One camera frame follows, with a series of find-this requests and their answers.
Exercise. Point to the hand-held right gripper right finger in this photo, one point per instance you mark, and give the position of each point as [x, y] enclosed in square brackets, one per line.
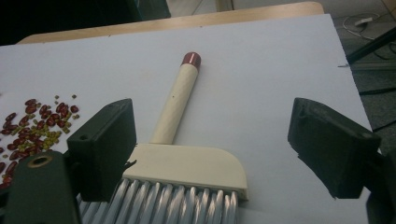
[333, 146]

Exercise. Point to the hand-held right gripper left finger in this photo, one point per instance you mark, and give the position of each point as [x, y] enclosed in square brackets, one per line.
[102, 149]

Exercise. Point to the pile of beans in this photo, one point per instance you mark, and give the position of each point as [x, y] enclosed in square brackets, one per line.
[28, 137]

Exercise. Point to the cream hand brush grey bristles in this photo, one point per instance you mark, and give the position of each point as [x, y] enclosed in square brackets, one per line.
[186, 165]

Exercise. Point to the black stand leg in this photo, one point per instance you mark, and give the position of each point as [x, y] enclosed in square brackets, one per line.
[370, 46]

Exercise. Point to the white paper sheet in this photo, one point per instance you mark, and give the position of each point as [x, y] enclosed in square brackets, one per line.
[249, 77]

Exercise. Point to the white power adapter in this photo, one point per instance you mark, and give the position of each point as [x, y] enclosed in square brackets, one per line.
[363, 21]

